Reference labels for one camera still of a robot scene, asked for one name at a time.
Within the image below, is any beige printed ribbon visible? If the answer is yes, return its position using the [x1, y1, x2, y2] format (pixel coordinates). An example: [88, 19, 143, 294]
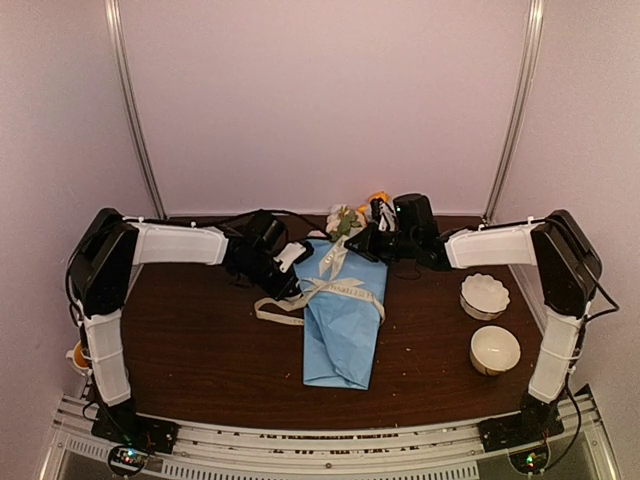
[254, 240, 388, 328]

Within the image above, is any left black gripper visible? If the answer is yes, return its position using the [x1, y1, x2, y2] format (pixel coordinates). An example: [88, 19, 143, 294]
[237, 252, 298, 301]

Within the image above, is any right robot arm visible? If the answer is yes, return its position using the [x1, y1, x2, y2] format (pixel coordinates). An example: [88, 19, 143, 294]
[345, 193, 604, 442]

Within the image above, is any front aluminium rail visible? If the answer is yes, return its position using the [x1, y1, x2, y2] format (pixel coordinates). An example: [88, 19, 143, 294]
[49, 394, 616, 480]

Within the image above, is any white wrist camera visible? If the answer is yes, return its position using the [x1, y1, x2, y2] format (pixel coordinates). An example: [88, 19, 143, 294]
[369, 197, 397, 232]
[274, 241, 314, 273]

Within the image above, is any orange fake flower stem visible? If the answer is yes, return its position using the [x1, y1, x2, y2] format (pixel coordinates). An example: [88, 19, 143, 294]
[367, 191, 390, 218]

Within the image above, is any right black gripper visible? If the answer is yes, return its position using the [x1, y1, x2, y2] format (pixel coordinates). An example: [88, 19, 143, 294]
[346, 222, 419, 265]

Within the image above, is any cream rose fake flower stem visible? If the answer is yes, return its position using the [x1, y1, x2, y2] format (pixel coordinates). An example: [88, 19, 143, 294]
[326, 204, 367, 242]

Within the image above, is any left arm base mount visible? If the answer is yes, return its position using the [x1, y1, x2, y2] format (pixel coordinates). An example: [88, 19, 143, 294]
[91, 414, 179, 454]

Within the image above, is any blue wrapping paper sheet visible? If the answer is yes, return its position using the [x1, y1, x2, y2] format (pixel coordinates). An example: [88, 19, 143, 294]
[295, 239, 388, 390]

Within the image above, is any patterned cup orange inside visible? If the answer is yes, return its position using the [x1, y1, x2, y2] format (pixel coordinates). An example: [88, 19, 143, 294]
[65, 342, 92, 377]

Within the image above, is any aluminium frame post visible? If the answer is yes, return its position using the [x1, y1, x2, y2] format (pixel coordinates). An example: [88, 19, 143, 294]
[483, 0, 546, 223]
[104, 0, 168, 220]

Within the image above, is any scalloped white bowl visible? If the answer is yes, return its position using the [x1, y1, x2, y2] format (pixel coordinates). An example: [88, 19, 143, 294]
[460, 273, 511, 321]

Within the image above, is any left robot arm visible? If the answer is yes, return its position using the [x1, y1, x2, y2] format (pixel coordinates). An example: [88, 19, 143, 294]
[65, 208, 307, 444]

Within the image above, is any right aluminium frame post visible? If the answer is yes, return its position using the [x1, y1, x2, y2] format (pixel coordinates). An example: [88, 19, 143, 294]
[483, 0, 546, 223]

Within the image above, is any left aluminium frame post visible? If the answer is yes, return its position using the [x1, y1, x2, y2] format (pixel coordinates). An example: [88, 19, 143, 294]
[104, 0, 168, 220]

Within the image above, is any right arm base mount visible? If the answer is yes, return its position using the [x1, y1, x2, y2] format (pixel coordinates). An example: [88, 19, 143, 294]
[477, 413, 565, 453]

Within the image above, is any round white bowl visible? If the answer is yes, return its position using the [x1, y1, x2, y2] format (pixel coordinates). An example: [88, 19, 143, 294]
[470, 325, 521, 376]

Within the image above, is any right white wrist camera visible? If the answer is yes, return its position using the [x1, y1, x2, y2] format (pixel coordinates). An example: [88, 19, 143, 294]
[369, 197, 397, 232]

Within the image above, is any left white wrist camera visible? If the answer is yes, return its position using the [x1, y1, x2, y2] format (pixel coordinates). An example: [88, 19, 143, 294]
[274, 241, 314, 273]

